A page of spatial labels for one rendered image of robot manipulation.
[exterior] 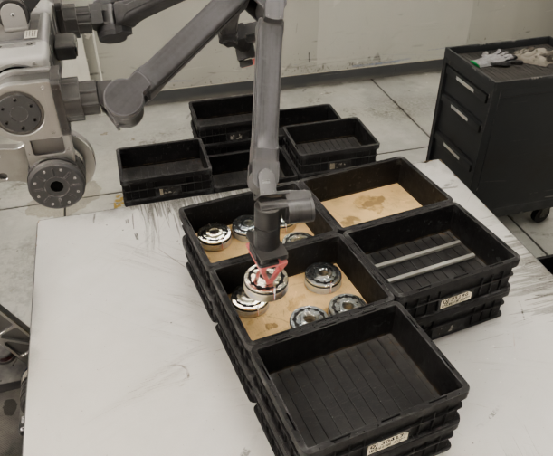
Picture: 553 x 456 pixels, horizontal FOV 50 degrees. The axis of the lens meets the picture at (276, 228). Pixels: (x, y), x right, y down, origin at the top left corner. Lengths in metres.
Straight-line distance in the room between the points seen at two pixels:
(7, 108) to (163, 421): 0.82
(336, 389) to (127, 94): 0.81
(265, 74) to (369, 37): 3.66
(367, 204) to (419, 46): 3.26
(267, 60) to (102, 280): 0.97
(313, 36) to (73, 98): 3.63
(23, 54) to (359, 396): 1.03
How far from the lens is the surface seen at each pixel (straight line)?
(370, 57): 5.01
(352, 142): 3.08
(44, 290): 1.99
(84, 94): 1.27
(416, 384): 1.49
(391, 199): 2.06
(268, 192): 1.24
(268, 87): 1.30
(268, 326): 1.57
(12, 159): 1.73
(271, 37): 1.34
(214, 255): 1.79
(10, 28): 1.48
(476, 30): 5.39
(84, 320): 1.85
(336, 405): 1.42
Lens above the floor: 1.97
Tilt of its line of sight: 37 degrees down
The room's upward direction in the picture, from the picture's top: straight up
